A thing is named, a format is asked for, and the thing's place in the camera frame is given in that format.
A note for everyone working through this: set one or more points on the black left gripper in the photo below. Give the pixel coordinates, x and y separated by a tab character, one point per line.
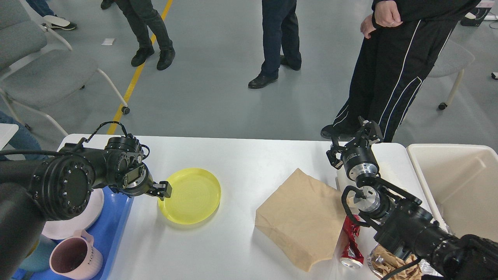
138	181

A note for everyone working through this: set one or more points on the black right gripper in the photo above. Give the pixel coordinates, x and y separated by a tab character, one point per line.
358	158

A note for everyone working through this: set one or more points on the yellow plastic plate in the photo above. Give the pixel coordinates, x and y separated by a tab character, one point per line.
196	194

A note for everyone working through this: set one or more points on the pink mug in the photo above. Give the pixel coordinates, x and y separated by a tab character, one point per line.
76	257

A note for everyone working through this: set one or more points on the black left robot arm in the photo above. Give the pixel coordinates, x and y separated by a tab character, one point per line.
59	188

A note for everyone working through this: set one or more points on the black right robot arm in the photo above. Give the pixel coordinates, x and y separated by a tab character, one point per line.
402	226

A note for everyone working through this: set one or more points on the white paper cup left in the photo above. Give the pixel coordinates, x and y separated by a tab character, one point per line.
342	182

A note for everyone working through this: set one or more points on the blue plastic tray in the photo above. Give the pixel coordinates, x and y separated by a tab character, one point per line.
107	231

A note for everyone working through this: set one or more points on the brown paper bag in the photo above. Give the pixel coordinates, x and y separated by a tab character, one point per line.
304	218

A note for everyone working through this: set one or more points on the pink plate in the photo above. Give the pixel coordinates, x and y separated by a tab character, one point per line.
59	230

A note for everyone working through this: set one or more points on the crushed red can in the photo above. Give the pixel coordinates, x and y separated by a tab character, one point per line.
351	255

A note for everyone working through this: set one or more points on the beige plastic bin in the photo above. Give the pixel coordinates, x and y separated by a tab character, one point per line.
460	183

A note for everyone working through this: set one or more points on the person in striped black pants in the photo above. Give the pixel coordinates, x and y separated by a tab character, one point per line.
402	41

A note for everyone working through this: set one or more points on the foil tray with paper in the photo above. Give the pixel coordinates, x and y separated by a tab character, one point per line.
381	262

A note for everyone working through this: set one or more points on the grey chair right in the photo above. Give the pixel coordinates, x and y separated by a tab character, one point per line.
453	59

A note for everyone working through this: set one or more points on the grey chair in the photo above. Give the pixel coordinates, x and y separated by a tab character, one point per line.
453	59
50	77

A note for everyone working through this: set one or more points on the person in dark blue trousers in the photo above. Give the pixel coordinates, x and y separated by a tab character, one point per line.
281	41

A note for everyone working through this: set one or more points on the teal mug yellow inside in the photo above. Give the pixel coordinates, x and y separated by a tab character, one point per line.
38	259

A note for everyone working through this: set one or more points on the person in blue jeans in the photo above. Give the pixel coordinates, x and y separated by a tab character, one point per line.
22	139

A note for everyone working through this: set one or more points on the grey chair left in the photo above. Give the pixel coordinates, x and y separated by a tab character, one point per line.
50	77

